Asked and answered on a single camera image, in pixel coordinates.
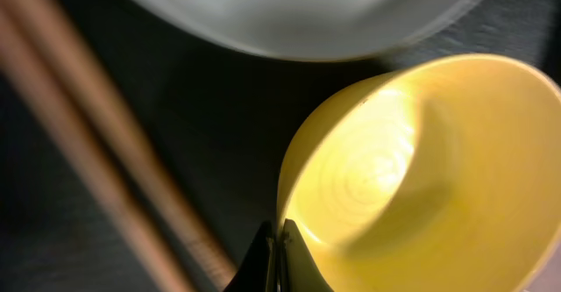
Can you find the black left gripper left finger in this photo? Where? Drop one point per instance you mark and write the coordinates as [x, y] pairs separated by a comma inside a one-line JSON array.
[[253, 274]]

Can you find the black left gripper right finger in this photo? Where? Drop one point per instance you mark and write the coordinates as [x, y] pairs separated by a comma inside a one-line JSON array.
[[297, 270]]

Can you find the wooden chopstick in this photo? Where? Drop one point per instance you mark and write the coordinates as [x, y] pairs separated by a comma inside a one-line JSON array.
[[70, 57], [33, 81]]

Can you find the yellow bowl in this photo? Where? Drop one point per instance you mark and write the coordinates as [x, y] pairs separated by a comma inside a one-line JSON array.
[[440, 177]]

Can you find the white round plate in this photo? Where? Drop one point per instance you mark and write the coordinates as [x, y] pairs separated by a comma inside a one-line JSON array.
[[310, 30]]

